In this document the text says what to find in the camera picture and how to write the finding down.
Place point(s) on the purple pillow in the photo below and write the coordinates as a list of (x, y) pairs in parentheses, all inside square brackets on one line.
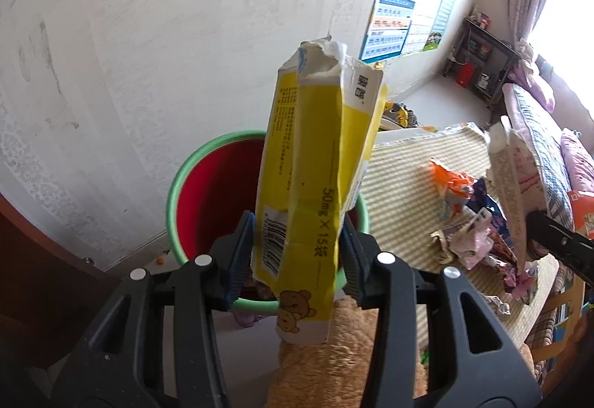
[(533, 85)]

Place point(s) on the checked tablecloth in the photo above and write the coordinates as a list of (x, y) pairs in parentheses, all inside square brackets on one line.
[(403, 204)]

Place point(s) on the red bucket with green rim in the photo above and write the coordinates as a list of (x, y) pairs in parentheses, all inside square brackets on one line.
[(209, 204)]

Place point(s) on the bed with plaid quilt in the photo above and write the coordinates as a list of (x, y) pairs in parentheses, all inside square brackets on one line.
[(543, 143)]

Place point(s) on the orange box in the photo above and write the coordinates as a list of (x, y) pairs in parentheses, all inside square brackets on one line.
[(584, 215)]

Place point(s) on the purple plastic item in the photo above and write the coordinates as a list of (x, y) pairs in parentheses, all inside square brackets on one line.
[(250, 319)]

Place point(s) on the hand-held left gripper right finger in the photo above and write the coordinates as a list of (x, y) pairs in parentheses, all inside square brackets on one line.
[(353, 269)]

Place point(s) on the small pink wrapper scrap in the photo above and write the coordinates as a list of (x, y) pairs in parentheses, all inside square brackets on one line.
[(522, 285)]

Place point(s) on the crumpled silver wrapper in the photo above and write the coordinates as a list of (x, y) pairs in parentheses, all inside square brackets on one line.
[(497, 305)]

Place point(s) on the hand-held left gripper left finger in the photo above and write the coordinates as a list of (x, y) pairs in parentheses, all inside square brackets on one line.
[(239, 264)]

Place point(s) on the green bordered wall poster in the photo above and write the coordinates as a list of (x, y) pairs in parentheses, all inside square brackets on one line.
[(443, 13)]

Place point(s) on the orange plastic wrapper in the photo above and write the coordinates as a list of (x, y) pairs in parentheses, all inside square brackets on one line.
[(448, 178)]

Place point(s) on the blue banded wall poster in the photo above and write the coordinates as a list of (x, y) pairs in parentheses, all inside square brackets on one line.
[(385, 27)]

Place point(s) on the dark purple crumpled wrapper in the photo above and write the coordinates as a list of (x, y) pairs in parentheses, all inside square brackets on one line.
[(496, 222)]

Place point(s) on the window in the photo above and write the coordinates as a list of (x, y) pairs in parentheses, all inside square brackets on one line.
[(568, 41)]

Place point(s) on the wooden chair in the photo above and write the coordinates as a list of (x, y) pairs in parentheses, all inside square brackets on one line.
[(557, 324)]

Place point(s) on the white pink printed carton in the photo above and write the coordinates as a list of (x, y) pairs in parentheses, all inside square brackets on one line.
[(508, 185)]

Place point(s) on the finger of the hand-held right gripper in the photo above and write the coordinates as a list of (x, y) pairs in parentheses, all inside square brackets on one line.
[(561, 243)]

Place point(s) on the brown wooden cabinet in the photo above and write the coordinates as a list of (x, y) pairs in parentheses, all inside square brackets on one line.
[(41, 287)]

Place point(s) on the yellow white cardboard box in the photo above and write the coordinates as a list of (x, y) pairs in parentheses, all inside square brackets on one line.
[(315, 134)]

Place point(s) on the pink blanket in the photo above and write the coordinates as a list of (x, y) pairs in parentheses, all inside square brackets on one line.
[(580, 162)]

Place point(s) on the brown plush clothing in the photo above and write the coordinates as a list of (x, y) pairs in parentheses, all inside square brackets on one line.
[(343, 357)]

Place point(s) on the red box under rack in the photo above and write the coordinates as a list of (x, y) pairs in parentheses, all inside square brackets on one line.
[(465, 75)]

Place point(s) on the pale pink crumpled wrapper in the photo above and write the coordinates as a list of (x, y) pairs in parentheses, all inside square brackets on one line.
[(464, 241)]

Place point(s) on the dark metal shelf rack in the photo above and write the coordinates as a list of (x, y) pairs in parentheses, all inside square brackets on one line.
[(482, 60)]

